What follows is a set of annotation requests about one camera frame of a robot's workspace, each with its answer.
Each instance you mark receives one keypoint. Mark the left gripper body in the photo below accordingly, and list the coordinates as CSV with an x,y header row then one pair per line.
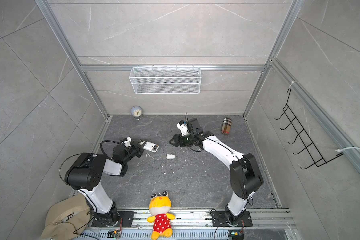
x,y
134,151

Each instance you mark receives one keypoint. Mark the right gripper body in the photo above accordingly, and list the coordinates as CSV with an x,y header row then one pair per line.
x,y
188,140

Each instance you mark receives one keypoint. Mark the white remote control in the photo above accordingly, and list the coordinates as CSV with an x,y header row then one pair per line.
x,y
150,147

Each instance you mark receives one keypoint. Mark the white battery cover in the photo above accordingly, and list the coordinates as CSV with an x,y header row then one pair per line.
x,y
170,156

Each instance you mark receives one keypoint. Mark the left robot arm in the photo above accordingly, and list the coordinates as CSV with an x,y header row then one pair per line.
x,y
85,175

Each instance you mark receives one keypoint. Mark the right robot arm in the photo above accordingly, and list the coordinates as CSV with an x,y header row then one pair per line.
x,y
245,174

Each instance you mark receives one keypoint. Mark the small round clock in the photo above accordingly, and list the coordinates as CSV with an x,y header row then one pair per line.
x,y
136,111

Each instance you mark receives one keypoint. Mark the plaid cylindrical can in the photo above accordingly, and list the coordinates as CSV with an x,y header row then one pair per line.
x,y
226,126

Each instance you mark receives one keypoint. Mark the yellow frog plush toy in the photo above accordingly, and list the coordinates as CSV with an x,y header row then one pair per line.
x,y
159,208

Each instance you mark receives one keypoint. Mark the beige cap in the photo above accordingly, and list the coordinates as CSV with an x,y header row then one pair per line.
x,y
66,219

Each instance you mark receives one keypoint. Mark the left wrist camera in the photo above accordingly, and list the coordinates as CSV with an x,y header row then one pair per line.
x,y
127,142

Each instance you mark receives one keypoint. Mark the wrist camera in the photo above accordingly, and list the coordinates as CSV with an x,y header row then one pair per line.
x,y
183,127
127,142

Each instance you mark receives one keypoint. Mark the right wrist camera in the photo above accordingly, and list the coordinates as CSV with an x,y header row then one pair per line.
x,y
183,127

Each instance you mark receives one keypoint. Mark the white wire mesh basket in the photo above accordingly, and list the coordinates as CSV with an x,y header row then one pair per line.
x,y
166,80

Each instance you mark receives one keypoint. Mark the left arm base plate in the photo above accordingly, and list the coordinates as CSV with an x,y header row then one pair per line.
x,y
123,218

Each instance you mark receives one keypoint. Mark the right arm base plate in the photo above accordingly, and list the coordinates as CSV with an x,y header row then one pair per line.
x,y
225,219

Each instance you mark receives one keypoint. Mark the aluminium rail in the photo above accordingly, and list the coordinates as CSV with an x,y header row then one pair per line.
x,y
202,219

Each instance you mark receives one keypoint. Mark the black wall hook rack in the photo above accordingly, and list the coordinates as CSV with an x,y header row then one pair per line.
x,y
301,134

